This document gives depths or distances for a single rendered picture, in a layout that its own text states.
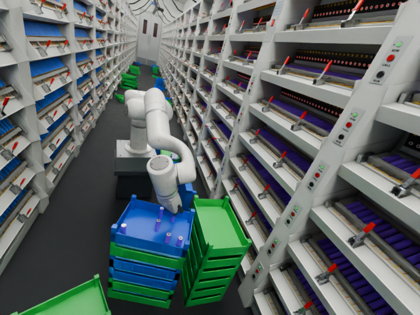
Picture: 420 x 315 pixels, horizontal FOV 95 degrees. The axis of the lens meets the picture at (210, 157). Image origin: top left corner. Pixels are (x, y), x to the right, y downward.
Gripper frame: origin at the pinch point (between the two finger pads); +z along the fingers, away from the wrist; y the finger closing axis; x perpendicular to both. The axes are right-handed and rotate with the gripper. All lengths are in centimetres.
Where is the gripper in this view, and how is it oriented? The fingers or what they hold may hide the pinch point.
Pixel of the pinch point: (172, 209)
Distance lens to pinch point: 89.5
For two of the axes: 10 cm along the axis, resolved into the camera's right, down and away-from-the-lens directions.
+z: -0.1, 6.7, 7.5
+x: 5.9, -6.0, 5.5
